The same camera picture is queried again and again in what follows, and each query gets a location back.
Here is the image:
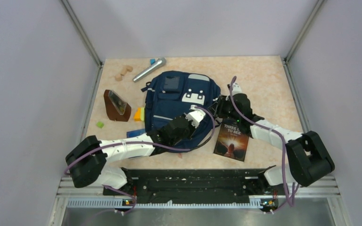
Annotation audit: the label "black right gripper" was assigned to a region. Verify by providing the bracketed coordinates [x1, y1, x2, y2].
[208, 95, 241, 121]

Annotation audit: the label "navy blue student backpack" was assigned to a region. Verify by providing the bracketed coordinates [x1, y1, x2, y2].
[141, 71, 221, 155]

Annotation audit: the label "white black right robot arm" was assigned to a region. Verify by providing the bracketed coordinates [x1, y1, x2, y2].
[209, 93, 335, 194]

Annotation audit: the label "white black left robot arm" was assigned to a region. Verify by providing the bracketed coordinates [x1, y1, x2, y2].
[65, 111, 205, 195]

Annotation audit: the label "Three Days To See book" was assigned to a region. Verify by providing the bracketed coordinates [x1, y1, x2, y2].
[214, 120, 249, 162]

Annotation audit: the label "blue green landscape book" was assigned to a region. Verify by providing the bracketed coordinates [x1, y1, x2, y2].
[126, 129, 146, 138]

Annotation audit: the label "stacked colourful toy bricks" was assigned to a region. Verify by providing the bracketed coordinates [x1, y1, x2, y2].
[133, 107, 145, 121]

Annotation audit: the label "brown wooden metronome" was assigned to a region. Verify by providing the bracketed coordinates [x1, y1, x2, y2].
[103, 89, 132, 122]

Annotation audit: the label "silver microphone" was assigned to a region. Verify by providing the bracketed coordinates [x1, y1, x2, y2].
[132, 57, 167, 82]

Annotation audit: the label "small green cube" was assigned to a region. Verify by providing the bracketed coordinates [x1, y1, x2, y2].
[96, 121, 104, 129]

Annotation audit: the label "wooden block puzzle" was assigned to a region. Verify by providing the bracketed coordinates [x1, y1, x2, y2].
[115, 65, 133, 81]

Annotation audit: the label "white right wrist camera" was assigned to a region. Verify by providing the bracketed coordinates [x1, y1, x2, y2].
[227, 82, 242, 96]

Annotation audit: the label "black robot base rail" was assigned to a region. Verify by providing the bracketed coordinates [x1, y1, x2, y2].
[103, 169, 284, 211]

